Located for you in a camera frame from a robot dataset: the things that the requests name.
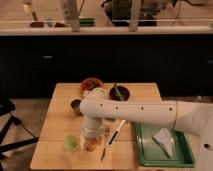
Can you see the orange apple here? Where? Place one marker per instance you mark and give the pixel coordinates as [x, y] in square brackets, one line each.
[90, 145]

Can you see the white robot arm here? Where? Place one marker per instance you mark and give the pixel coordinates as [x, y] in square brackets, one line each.
[189, 117]

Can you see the metal cup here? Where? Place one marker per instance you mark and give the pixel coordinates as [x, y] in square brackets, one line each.
[75, 106]

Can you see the green plastic cup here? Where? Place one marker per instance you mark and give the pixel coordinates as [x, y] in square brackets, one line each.
[70, 143]

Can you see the green stick in bowl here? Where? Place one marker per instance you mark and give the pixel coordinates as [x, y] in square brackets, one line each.
[118, 92]

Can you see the dark red bowl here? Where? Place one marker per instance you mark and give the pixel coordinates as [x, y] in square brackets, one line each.
[123, 90]

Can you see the orange bowl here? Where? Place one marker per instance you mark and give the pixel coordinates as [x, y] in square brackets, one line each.
[90, 83]

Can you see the metal fork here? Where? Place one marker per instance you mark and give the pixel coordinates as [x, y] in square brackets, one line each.
[106, 135]

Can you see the white folded cloth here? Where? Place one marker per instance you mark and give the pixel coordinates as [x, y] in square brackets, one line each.
[163, 138]

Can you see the green plastic tray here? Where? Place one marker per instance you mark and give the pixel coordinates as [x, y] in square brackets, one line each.
[151, 154]

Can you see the black stand legs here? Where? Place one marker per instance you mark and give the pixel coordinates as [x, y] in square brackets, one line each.
[8, 142]

